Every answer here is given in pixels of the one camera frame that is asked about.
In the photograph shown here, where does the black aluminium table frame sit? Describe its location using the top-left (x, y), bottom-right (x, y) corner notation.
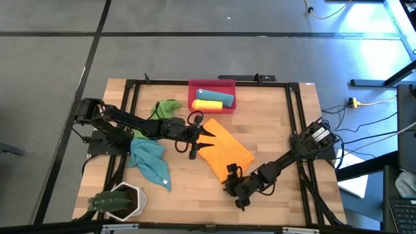
top-left (103, 73), bottom-right (347, 227)

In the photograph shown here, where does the grey cloth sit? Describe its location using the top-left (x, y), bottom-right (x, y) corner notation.
top-left (395, 170), bottom-right (416, 199)

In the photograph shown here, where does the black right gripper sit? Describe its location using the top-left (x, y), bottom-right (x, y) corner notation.
top-left (222, 163), bottom-right (261, 212)

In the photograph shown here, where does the teal microfiber towel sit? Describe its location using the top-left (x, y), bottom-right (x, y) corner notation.
top-left (195, 88), bottom-right (235, 109)
top-left (126, 138), bottom-right (172, 192)

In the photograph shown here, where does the orange microfiber towel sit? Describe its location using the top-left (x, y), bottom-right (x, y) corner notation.
top-left (196, 117), bottom-right (255, 183)

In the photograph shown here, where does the green microfiber towel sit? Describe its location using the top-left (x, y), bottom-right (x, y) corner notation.
top-left (133, 99), bottom-right (183, 140)

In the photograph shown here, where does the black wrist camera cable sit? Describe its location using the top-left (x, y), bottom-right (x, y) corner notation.
top-left (174, 110), bottom-right (205, 153)

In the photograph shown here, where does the beige power cable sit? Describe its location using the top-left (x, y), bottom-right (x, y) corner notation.
top-left (357, 96), bottom-right (397, 107)

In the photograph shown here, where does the black mounting bar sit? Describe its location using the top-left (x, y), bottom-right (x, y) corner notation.
top-left (217, 74), bottom-right (277, 83)

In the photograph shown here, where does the yellow microfiber towel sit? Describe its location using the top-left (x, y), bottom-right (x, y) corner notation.
top-left (190, 99), bottom-right (224, 111)

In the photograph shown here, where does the grey cable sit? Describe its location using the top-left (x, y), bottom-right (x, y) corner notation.
top-left (339, 122), bottom-right (416, 153)

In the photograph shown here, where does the black laptop keyboard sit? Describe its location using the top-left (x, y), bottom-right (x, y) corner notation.
top-left (388, 198), bottom-right (416, 234)

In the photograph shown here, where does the black overhead rail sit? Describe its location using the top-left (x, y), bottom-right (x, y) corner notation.
top-left (0, 220), bottom-right (416, 234)

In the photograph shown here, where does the black desk leg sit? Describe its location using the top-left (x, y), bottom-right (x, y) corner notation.
top-left (350, 60), bottom-right (416, 88)

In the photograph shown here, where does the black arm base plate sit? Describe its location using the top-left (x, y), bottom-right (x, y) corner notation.
top-left (81, 129), bottom-right (134, 157)
top-left (292, 133), bottom-right (337, 161)

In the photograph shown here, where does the beige floor cable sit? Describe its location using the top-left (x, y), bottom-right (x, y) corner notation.
top-left (304, 0), bottom-right (352, 20)

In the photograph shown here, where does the pink translucent plastic basket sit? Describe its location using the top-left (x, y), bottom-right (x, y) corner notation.
top-left (187, 79), bottom-right (237, 114)

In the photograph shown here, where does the yellow power plug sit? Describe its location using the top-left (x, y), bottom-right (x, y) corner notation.
top-left (346, 96), bottom-right (361, 109)

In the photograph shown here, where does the white paper sheet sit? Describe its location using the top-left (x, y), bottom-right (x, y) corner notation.
top-left (336, 148), bottom-right (370, 199)

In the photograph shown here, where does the white hexagonal plant pot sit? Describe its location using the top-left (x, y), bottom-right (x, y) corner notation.
top-left (105, 181), bottom-right (148, 222)

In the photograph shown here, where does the green cactus plant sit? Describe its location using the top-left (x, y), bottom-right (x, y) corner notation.
top-left (86, 190), bottom-right (133, 214)

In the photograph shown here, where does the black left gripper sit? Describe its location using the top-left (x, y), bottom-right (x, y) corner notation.
top-left (164, 117), bottom-right (216, 160)

